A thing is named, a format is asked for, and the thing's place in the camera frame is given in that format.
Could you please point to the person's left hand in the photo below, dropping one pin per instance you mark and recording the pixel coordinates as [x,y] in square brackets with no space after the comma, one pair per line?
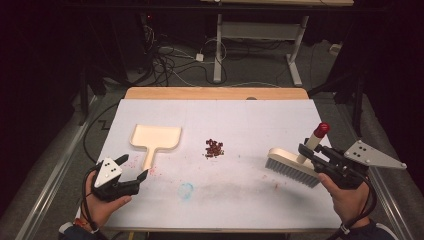
[100,208]

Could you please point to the white metal desk frame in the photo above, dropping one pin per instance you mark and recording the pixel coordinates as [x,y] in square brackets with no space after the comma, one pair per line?
[218,50]

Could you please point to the metal floor rail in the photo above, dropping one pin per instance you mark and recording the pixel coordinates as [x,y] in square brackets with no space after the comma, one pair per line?
[390,196]
[56,166]

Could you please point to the person's right hand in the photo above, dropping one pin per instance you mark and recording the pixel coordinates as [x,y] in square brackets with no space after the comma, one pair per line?
[348,200]

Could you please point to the cream dustpan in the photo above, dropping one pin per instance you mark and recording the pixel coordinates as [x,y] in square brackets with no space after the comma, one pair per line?
[155,136]

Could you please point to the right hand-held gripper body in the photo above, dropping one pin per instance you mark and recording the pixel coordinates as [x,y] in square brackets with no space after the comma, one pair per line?
[346,171]

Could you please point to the red and white wristband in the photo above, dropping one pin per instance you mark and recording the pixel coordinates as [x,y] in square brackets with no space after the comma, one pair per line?
[85,225]

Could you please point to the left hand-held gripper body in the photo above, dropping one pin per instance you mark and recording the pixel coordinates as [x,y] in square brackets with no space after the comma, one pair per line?
[108,188]

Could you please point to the white board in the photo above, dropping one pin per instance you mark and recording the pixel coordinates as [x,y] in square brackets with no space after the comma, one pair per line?
[216,120]

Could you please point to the white power adapter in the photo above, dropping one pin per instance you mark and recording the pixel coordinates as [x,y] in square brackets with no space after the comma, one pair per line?
[199,57]

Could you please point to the small white box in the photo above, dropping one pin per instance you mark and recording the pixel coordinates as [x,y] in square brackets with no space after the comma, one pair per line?
[335,49]

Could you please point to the pile of red beans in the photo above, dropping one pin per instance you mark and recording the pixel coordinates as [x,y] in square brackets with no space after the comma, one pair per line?
[214,148]

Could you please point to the wooden table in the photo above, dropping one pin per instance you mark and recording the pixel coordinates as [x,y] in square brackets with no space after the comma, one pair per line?
[213,93]

